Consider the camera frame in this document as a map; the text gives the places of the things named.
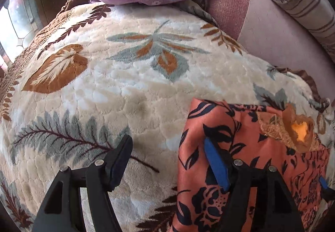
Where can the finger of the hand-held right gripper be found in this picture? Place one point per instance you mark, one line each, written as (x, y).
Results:
(324, 185)

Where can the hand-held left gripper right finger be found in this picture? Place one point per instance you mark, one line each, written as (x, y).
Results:
(216, 164)

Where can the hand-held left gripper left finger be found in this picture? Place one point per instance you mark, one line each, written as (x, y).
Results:
(118, 167)

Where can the orange black floral garment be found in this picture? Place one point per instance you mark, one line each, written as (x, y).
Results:
(251, 148)

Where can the cream leaf-print fleece blanket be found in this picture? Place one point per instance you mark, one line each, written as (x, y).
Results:
(110, 77)

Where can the pink bed sheet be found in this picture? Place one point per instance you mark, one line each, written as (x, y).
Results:
(267, 30)

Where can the patterned glass window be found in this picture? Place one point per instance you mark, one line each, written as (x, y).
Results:
(18, 20)

